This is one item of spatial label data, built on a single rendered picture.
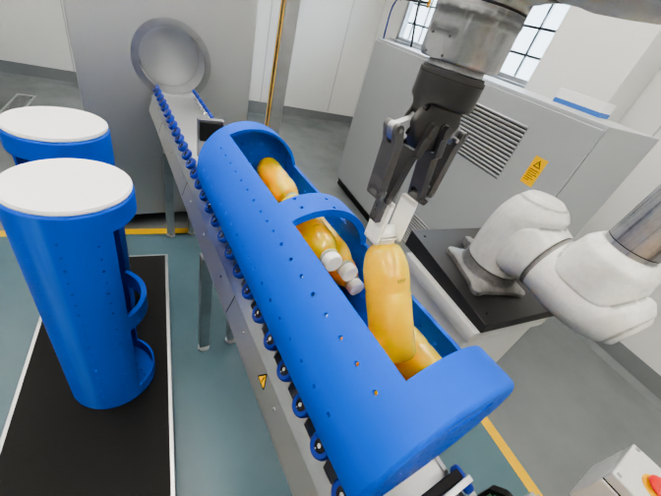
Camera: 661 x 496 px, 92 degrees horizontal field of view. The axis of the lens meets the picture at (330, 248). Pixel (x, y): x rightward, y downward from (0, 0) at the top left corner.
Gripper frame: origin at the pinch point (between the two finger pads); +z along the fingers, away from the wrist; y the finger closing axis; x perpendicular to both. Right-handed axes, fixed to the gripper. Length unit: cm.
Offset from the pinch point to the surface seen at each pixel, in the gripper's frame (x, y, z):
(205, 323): -75, 6, 109
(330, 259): -8.8, 1.0, 14.9
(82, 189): -61, 41, 28
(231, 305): -28, 12, 44
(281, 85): -117, -34, 9
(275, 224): -17.7, 8.9, 12.3
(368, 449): 21.0, 12.3, 17.2
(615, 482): 40, -25, 23
